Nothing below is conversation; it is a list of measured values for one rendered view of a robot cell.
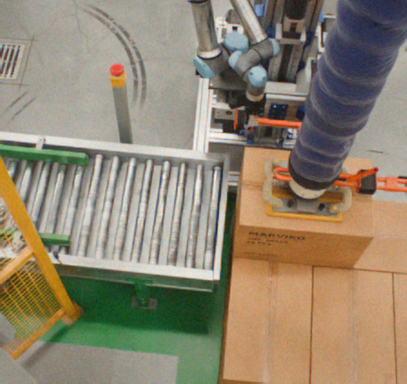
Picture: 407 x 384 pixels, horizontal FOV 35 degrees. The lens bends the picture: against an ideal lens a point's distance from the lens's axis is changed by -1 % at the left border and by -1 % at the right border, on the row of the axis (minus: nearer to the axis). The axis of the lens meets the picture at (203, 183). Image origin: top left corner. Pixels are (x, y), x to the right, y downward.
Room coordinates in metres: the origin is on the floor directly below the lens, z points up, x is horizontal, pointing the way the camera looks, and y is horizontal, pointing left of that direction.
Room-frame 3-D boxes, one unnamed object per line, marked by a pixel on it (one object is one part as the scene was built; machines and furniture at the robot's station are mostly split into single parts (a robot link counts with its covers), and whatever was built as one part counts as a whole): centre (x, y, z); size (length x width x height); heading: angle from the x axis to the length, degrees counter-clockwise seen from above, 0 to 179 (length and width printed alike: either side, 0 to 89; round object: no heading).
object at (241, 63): (1.71, -0.13, 1.38); 0.11 x 0.11 x 0.08; 41
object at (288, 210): (1.26, -0.45, 0.97); 0.34 x 0.10 x 0.05; 89
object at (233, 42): (1.92, -0.09, 1.20); 0.13 x 0.12 x 0.14; 131
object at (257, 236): (1.36, -0.47, 0.74); 0.60 x 0.40 x 0.40; 89
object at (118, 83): (1.88, 0.46, 0.50); 0.07 x 0.07 x 1.00; 89
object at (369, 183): (1.35, -0.71, 1.07); 0.10 x 0.08 x 0.06; 179
